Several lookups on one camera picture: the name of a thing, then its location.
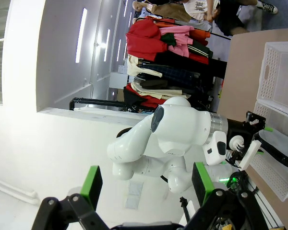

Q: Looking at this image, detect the seated person in black shorts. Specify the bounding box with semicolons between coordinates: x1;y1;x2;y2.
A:
182;0;278;37

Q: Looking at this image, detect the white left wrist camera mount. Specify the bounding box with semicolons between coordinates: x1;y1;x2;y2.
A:
228;135;263;172

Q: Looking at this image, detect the grey CAMPUS pencil case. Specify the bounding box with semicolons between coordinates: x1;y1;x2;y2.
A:
258;130;288;171

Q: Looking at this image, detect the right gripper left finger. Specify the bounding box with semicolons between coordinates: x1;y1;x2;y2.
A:
31;165;110;230

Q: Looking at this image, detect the pink garment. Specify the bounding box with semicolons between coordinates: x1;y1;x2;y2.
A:
159;24;195;58

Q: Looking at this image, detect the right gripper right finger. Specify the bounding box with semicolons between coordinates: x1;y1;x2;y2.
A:
184;161;255;230

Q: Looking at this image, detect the black cable with plug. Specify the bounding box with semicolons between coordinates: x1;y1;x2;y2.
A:
179;196;192;225

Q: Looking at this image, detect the black striped jacket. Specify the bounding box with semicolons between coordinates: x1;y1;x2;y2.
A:
187;39;215;58

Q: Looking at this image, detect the long ceiling light strip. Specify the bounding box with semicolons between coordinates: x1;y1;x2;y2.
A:
75;8;88;64
103;28;111;62

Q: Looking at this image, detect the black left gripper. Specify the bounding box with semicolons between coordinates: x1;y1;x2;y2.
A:
227;110;275;168

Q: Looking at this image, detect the red hooded jacket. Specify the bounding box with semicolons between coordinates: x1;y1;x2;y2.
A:
125;17;170;62

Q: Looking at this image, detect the beige folded garment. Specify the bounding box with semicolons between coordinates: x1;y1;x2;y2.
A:
130;81;191;100

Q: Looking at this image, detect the navy plaid garment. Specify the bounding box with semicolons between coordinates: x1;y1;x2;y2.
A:
136;63;200;85

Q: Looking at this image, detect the black metal garment rack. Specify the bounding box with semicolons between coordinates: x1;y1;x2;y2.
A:
69;96;128;112

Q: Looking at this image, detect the white perforated plastic basket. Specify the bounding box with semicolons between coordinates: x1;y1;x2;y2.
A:
257;41;288;114
244;100;288;203

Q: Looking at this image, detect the cream fabric garment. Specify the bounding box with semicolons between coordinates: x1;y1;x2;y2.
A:
127;54;164;79

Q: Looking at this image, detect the dark green garment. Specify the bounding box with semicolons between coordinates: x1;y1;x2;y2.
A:
160;33;178;47

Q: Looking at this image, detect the black cable bundle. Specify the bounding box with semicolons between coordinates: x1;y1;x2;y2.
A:
226;170;251;193

